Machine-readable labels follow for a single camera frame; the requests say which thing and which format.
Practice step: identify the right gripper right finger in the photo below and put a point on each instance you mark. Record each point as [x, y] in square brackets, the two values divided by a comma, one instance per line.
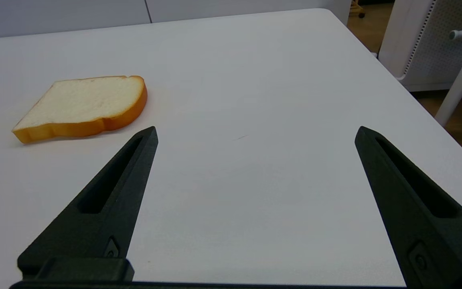
[413, 208]

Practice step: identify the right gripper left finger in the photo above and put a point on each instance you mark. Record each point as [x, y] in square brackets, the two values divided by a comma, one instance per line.
[108, 208]

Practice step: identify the white bread slice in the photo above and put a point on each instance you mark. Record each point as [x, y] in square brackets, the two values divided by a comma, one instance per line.
[82, 106]

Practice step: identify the white side table leg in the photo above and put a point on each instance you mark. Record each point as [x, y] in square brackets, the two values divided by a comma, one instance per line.
[461, 80]

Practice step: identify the white perforated panel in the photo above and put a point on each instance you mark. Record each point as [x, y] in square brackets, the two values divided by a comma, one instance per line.
[427, 44]

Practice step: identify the wooden chair caster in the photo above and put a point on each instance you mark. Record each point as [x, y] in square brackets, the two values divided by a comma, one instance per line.
[357, 8]

